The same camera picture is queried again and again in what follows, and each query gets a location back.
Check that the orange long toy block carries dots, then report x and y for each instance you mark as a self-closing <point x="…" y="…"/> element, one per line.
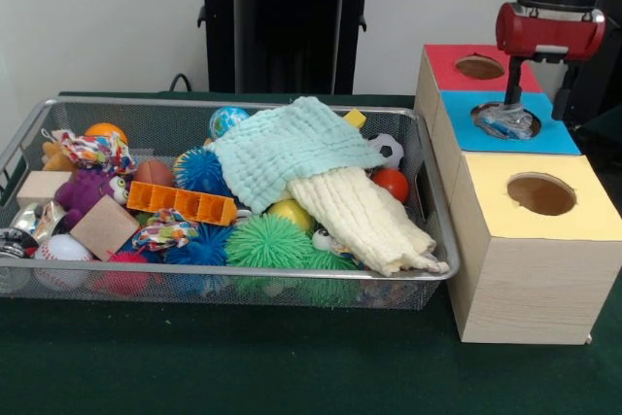
<point x="180" y="203"/>

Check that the tan wooden cube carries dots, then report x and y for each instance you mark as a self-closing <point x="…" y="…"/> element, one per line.
<point x="104" y="228"/>

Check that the small basketball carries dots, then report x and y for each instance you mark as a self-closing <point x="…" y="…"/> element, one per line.
<point x="107" y="130"/>

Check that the purple plush monster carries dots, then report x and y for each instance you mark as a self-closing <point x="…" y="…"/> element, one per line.
<point x="85" y="191"/>

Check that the mint knitted cloth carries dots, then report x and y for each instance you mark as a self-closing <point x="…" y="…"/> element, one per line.
<point x="291" y="148"/>

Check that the clear plastic toy packet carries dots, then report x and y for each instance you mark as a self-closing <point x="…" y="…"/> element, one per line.
<point x="505" y="122"/>

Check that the green spiky rubber ball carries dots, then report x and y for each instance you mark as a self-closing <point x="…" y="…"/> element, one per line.
<point x="267" y="242"/>

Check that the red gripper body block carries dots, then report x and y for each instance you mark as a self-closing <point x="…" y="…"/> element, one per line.
<point x="549" y="33"/>

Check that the cream knitted cloth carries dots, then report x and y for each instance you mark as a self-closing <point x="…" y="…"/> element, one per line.
<point x="369" y="220"/>

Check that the orange-red smooth ball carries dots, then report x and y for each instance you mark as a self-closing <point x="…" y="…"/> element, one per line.
<point x="391" y="184"/>

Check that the small soccer ball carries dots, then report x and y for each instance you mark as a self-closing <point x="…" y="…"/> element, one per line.
<point x="391" y="150"/>

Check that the globe print ball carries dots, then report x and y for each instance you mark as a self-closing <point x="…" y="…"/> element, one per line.
<point x="228" y="119"/>

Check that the dark green table cloth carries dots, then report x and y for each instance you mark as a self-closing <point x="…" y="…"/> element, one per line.
<point x="243" y="366"/>

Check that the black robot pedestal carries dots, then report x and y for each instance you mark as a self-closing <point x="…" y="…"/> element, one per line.
<point x="291" y="36"/>

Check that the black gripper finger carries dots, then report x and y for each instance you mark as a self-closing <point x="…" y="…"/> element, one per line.
<point x="514" y="79"/>
<point x="565" y="89"/>

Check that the wooden box with three holes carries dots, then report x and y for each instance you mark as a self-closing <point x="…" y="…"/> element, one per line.
<point x="534" y="288"/>

